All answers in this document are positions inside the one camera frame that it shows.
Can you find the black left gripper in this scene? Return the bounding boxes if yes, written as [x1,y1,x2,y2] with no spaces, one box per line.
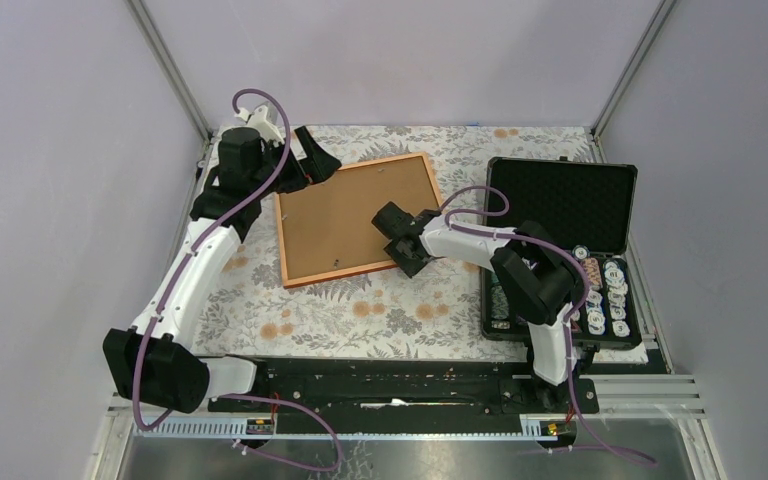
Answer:
[249,125,340,198]

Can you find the orange wooden picture frame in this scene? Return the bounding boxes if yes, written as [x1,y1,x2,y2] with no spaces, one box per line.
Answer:
[273,151,445,290]

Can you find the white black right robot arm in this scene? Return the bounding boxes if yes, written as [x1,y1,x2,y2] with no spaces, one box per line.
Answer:
[372,202,590,412]

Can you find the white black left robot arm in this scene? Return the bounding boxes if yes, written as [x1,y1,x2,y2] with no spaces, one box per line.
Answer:
[102,126,341,413]

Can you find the floral patterned table mat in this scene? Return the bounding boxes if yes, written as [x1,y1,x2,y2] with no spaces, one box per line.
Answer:
[191,126,591,362]

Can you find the black poker chip case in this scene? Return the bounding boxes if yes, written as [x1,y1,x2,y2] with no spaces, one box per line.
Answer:
[484,157,641,351]

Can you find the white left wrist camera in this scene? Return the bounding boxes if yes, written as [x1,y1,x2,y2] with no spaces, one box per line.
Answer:
[235,103,285,145]

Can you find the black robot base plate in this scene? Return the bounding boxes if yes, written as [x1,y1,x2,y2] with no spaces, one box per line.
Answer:
[208,357,599,435]

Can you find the aluminium rail frame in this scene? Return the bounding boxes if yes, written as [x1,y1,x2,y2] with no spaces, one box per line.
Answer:
[105,374,710,442]

